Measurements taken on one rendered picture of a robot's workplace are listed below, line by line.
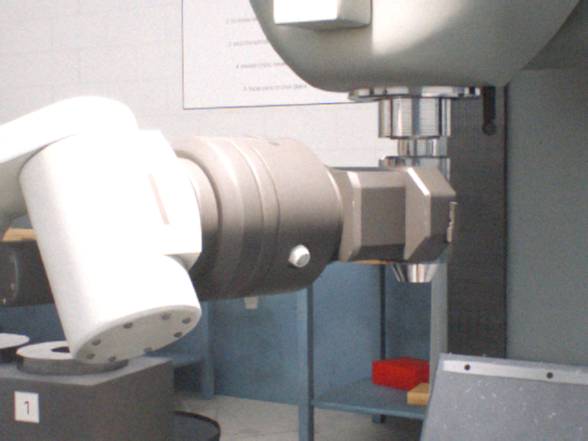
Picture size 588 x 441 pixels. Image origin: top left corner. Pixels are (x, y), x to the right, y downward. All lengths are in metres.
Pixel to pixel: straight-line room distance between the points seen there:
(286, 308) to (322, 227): 5.22
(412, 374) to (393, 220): 4.40
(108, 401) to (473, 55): 0.40
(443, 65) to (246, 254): 0.16
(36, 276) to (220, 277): 0.09
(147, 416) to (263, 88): 4.98
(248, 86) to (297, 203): 5.33
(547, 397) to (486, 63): 0.49
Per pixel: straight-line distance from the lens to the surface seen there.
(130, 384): 0.91
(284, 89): 5.79
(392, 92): 0.68
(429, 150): 0.71
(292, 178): 0.60
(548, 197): 1.08
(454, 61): 0.65
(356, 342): 5.63
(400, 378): 5.10
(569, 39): 0.80
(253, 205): 0.57
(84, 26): 6.67
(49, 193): 0.55
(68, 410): 0.88
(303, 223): 0.59
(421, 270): 0.71
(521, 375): 1.10
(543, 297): 1.09
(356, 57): 0.64
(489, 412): 1.10
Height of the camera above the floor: 1.27
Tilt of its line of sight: 3 degrees down
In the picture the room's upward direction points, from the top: straight up
